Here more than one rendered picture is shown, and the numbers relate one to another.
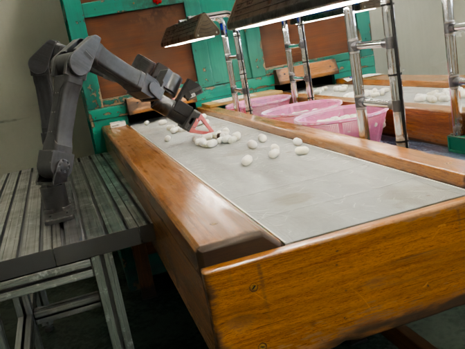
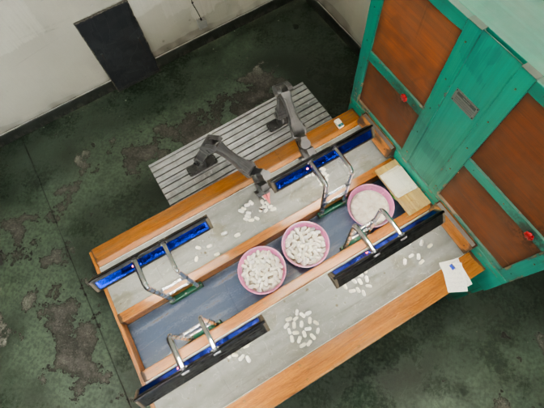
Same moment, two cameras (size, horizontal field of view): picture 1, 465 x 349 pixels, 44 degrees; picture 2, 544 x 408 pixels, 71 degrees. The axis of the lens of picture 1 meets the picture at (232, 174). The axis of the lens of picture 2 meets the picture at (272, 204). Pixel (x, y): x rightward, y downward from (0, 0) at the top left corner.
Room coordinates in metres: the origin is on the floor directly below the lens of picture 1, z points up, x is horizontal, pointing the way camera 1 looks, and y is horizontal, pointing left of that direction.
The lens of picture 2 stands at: (1.67, -0.80, 2.81)
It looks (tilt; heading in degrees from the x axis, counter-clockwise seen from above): 68 degrees down; 83
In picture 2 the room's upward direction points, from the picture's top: 9 degrees counter-clockwise
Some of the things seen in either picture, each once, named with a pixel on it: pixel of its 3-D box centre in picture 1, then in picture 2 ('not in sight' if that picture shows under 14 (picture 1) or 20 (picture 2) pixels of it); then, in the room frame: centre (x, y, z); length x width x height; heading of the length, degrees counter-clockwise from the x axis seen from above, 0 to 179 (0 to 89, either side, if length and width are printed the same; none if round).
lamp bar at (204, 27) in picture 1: (185, 31); (322, 155); (2.09, 0.08, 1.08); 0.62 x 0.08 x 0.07; 14
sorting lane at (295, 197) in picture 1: (218, 146); (250, 211); (1.65, 0.03, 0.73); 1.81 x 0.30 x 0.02; 14
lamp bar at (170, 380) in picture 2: not in sight; (202, 359); (1.28, -0.71, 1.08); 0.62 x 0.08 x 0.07; 14
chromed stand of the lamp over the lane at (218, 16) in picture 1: (216, 78); (327, 183); (2.10, 0.00, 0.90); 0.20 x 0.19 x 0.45; 14
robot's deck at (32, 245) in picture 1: (139, 178); (262, 173); (1.78, 0.29, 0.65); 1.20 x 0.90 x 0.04; 16
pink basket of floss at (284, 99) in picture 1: (259, 112); (369, 207); (2.32, -0.15, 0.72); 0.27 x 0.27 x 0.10
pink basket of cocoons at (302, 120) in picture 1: (342, 128); (262, 271); (1.62, -0.33, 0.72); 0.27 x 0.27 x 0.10
